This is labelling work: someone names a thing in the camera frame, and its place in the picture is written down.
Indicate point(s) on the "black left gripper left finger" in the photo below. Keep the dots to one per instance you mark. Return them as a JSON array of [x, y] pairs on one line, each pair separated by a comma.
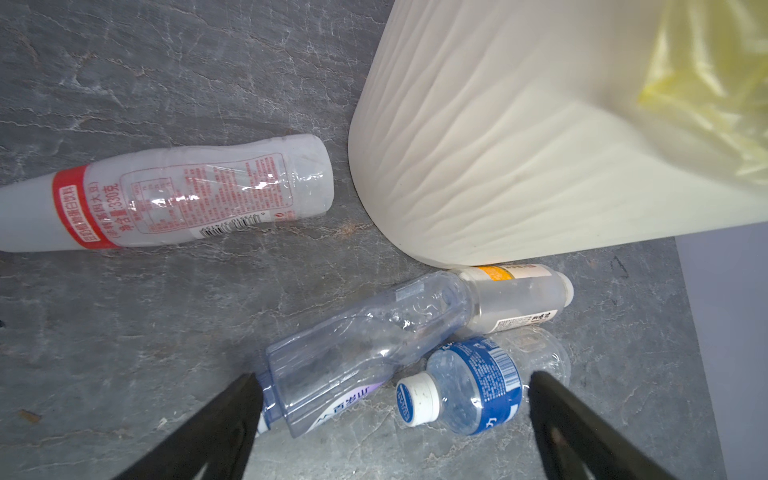
[[215, 443]]

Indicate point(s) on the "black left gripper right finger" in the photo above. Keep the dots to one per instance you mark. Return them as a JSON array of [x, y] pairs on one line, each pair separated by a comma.
[[576, 443]]

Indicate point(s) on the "clear bottle purple label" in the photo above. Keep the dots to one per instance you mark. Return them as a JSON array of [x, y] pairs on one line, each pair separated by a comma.
[[320, 372]]

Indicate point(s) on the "small bottle blue label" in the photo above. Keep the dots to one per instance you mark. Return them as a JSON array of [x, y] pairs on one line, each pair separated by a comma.
[[472, 385]]

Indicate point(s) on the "clear bottle orange label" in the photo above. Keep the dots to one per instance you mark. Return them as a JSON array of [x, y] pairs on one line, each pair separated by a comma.
[[508, 296]]

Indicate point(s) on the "white plastic bin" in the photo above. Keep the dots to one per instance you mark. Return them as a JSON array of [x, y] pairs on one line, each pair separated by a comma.
[[495, 131]]

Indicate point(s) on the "yellow bin liner bag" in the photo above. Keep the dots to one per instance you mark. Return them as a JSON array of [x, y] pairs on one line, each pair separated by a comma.
[[708, 74]]

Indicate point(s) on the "clear bottle red cap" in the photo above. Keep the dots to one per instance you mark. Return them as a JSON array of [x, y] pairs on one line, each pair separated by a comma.
[[168, 196]]

